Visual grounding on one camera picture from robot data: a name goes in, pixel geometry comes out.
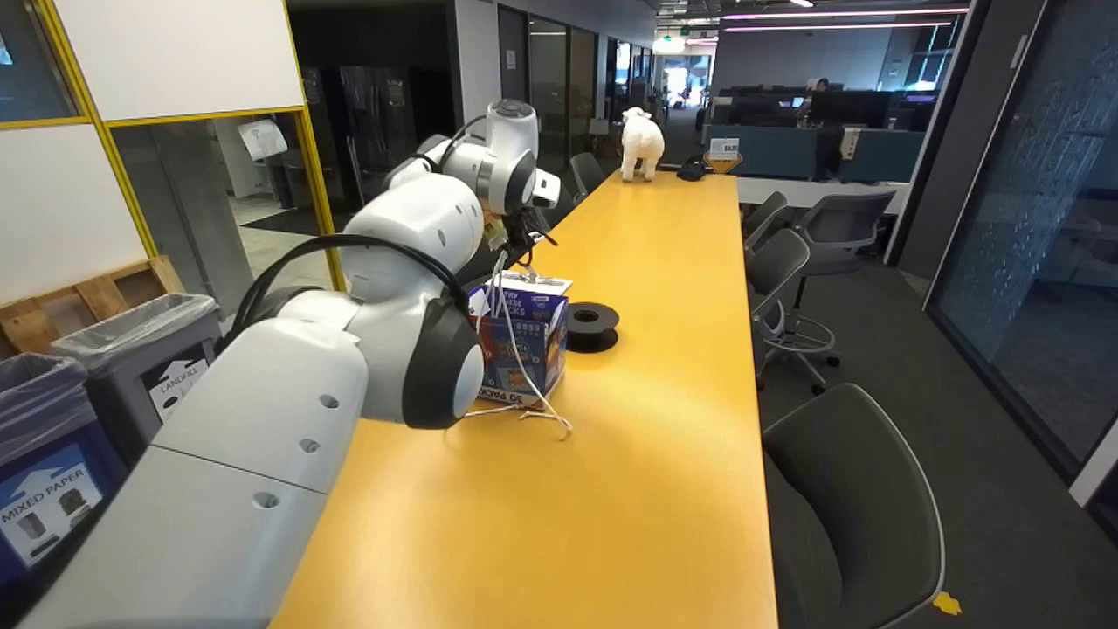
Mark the blue cardboard box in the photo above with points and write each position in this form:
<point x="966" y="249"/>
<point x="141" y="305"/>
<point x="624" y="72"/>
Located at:
<point x="524" y="335"/>

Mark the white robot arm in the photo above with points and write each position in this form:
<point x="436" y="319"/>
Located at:
<point x="213" y="519"/>

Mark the black tape spool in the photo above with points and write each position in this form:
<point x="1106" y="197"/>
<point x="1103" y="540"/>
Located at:
<point x="592" y="326"/>

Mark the black object on table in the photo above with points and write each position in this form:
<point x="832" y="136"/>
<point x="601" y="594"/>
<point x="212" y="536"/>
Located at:
<point x="691" y="169"/>

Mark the grey office chair middle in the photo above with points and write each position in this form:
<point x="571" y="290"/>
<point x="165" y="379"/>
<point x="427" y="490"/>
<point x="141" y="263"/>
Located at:
<point x="774" y="269"/>

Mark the grey office chair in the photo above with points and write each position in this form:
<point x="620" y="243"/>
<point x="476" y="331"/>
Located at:
<point x="774" y="269"/>
<point x="857" y="532"/>
<point x="839" y="228"/>

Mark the grey office chair far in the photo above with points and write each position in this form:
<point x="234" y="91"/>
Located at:
<point x="839" y="228"/>

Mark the grey office chair near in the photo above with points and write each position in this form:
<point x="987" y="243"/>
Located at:
<point x="857" y="532"/>

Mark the grey trash bin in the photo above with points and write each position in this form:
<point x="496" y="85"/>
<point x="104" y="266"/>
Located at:
<point x="143" y="362"/>

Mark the blue recycling bin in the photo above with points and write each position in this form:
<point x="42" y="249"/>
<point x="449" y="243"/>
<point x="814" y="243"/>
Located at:
<point x="58" y="474"/>

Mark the wooden pallet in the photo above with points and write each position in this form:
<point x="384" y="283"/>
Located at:
<point x="36" y="324"/>

